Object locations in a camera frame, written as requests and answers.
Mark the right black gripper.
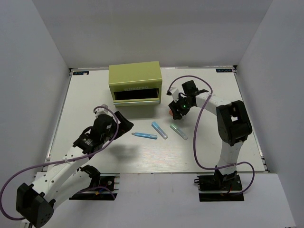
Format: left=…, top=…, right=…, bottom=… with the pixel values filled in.
left=169, top=94, right=194, bottom=120

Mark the blue capped highlighter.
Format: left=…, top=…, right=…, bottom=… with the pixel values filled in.
left=152, top=122, right=168, bottom=140

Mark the drawer of chest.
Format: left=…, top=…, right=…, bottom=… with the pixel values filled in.
left=113, top=88, right=161, bottom=107

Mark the green metal drawer chest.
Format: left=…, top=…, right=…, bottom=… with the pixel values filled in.
left=108, top=61, right=162, bottom=99

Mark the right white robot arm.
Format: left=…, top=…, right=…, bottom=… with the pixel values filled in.
left=167, top=80, right=252, bottom=190

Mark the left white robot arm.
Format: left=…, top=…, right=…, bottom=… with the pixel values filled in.
left=16, top=111, right=134, bottom=228

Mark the green capped highlighter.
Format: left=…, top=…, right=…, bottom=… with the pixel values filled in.
left=170, top=123, right=188, bottom=140

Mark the blue uncapped highlighter pen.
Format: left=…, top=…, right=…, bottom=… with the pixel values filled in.
left=132, top=132, right=158, bottom=140

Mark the right blue corner label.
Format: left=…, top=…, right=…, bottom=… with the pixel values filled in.
left=216, top=68, right=233, bottom=73

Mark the blue corner label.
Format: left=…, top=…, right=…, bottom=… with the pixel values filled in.
left=216, top=68, right=233, bottom=73
left=73, top=71, right=89, bottom=76

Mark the left blue corner label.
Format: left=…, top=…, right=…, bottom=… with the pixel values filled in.
left=73, top=71, right=89, bottom=76

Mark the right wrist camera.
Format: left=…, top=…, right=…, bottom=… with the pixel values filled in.
left=167, top=87, right=180, bottom=103

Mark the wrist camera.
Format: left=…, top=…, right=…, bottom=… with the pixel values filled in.
left=93, top=104, right=108, bottom=118
left=167, top=87, right=180, bottom=103

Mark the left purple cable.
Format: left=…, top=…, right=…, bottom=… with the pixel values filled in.
left=0, top=106, right=119, bottom=220

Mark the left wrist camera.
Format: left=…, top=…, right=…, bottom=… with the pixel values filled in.
left=93, top=104, right=108, bottom=118

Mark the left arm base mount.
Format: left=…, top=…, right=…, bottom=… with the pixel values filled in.
left=69, top=174, right=120, bottom=201

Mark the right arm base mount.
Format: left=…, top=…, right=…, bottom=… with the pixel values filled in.
left=193, top=170, right=244, bottom=202

